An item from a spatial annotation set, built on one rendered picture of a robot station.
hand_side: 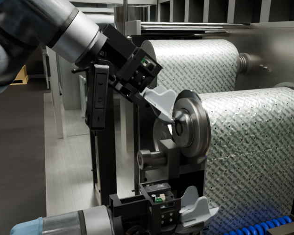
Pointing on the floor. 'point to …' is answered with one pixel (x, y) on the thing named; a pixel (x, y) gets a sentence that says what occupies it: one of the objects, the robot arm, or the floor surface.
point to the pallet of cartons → (22, 75)
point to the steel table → (45, 65)
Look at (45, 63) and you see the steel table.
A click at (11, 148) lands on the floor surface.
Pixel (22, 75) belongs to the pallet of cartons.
